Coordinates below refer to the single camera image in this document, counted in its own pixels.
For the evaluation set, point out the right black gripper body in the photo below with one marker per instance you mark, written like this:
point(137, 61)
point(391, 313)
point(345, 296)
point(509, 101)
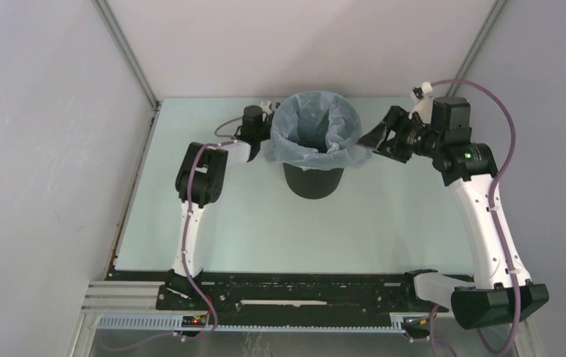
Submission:
point(413, 138)

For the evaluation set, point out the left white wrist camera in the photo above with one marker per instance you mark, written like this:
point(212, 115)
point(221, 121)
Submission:
point(267, 108)

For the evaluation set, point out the left aluminium corner post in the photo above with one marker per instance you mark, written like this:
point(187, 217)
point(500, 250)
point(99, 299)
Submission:
point(113, 27)

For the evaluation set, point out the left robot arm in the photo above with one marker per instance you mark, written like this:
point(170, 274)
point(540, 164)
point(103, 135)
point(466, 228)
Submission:
point(199, 183)

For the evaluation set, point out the grey toothed cable duct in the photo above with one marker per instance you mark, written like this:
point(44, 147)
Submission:
point(173, 323)

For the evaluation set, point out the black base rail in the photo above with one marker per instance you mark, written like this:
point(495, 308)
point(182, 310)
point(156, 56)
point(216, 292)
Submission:
point(276, 299)

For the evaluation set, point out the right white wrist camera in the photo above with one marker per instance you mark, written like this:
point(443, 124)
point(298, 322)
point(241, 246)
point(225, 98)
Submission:
point(423, 101)

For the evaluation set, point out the light blue plastic trash bag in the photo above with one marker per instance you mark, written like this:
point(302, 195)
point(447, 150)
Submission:
point(352, 156)

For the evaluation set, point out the small circuit board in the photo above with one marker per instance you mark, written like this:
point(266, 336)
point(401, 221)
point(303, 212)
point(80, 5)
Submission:
point(194, 321)

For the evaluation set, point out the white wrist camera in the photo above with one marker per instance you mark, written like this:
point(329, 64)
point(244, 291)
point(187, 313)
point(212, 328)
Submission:
point(423, 101)
point(267, 108)

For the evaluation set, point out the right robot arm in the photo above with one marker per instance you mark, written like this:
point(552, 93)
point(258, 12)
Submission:
point(502, 288)

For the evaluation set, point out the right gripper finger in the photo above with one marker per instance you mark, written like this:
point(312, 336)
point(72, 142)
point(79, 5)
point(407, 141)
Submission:
point(396, 154)
point(385, 134)

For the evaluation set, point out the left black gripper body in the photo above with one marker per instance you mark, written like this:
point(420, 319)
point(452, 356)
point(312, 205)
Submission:
point(265, 132)

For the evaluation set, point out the black cylindrical trash bin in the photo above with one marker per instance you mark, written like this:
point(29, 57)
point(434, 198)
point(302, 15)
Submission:
point(312, 182)

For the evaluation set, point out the aluminium corner post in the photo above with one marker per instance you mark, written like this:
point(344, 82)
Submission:
point(495, 13)
point(113, 27)

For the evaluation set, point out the right aluminium corner post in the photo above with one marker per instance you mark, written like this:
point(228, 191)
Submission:
point(495, 13)

